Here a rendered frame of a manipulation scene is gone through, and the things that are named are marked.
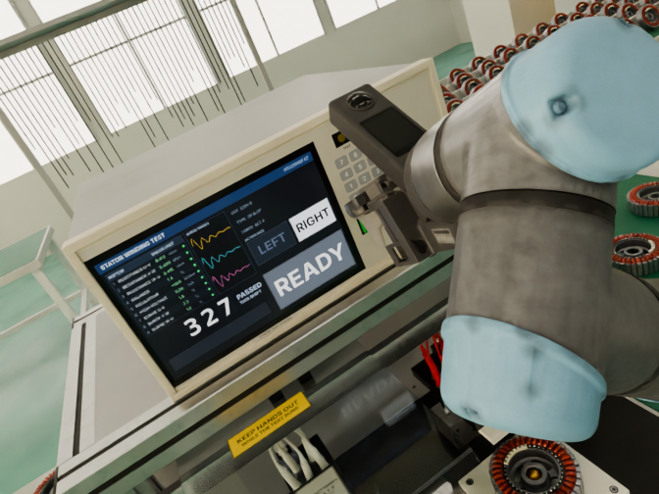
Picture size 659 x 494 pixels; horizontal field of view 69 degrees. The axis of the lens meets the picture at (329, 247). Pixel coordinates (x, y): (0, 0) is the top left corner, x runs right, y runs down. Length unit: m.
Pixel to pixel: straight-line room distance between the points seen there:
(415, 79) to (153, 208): 0.32
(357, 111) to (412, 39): 7.74
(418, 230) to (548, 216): 0.20
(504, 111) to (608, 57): 0.05
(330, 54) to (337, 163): 6.94
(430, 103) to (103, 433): 0.52
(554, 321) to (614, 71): 0.11
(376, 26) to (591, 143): 7.64
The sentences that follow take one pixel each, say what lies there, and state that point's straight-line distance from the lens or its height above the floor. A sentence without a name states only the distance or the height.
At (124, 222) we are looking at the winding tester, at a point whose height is 1.31.
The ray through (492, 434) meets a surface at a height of 0.88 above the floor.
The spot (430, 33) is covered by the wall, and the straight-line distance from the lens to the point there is 8.36.
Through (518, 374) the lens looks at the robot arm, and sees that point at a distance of 0.23.
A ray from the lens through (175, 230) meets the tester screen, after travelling 0.50.
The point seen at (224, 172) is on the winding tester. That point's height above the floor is 1.31.
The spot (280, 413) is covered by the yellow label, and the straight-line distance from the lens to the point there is 0.56.
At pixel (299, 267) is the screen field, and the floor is 1.18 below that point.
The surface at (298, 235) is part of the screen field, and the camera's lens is 0.54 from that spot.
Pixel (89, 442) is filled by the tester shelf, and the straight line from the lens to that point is 0.62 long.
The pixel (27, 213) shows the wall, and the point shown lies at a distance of 6.95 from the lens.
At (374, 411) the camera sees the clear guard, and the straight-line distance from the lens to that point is 0.50.
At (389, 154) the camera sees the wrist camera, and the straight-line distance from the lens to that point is 0.39.
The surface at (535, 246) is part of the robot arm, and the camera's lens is 0.23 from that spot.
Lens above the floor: 1.42
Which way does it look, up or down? 26 degrees down
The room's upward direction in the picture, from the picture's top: 24 degrees counter-clockwise
